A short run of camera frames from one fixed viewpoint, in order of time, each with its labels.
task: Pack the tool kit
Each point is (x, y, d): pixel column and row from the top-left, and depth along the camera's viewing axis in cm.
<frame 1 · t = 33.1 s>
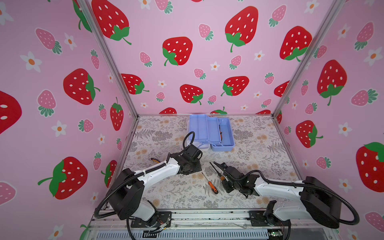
left hand: (200, 167, 85), fingers open
right hand: (222, 182, 86), fingers open
white lid blue tool box: (211, 130, 102), point 9 cm above the table
orange handled pliers: (220, 134, 110), point 2 cm above the table
orange screwdriver long: (213, 188, 84), point 2 cm above the table

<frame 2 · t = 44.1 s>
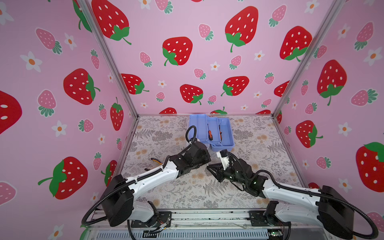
left hand: (212, 154, 79), fingers closed
right hand: (207, 167, 75), fingers closed
orange screwdriver long: (210, 134, 100), point 9 cm above the table
the other named things where they were.

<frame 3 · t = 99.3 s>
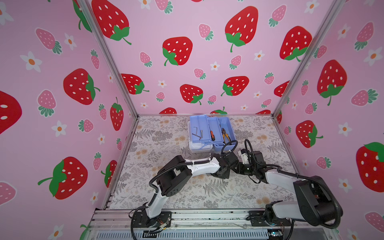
left hand: (225, 176, 88), fingers closed
right hand: (231, 166, 89), fingers open
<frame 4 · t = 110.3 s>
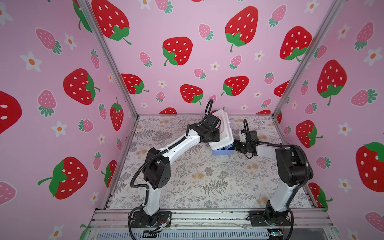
left hand: (219, 136, 87), fingers open
right hand: (230, 145, 99), fingers open
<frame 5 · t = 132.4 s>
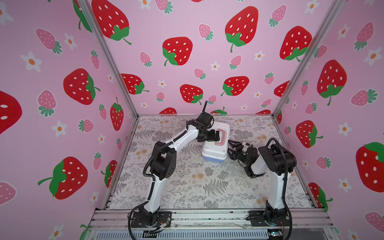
left hand: (215, 139, 93), fingers open
right hand: (226, 144, 95), fingers open
white lid blue tool box: (216, 151, 88), point 13 cm above the table
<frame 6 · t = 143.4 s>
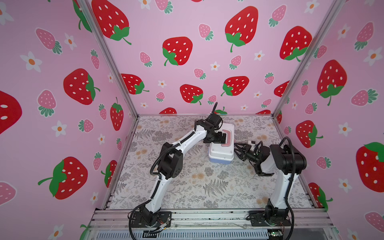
left hand: (221, 142, 92), fingers open
right hand: (234, 146, 93), fingers open
